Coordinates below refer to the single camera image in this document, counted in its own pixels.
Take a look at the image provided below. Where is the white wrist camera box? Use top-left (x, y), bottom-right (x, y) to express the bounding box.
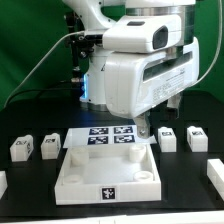
top-left (102, 15), bottom-right (182, 53)

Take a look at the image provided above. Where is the white sheet with markers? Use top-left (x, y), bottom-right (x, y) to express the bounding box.
top-left (63, 125), bottom-right (157, 148)

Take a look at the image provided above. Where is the white obstacle piece left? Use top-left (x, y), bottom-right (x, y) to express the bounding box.
top-left (0, 171), bottom-right (8, 199)

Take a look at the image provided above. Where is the white square table top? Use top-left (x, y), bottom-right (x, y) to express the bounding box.
top-left (55, 143), bottom-right (161, 205)

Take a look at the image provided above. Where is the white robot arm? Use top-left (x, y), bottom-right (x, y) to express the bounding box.
top-left (62, 0), bottom-right (199, 138)

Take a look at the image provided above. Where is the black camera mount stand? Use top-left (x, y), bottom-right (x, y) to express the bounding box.
top-left (64, 12), bottom-right (102, 83)

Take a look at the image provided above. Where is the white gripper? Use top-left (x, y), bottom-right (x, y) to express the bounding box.
top-left (105, 38), bottom-right (199, 138)

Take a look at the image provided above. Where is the grey cable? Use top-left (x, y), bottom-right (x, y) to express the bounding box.
top-left (2, 30), bottom-right (86, 110)

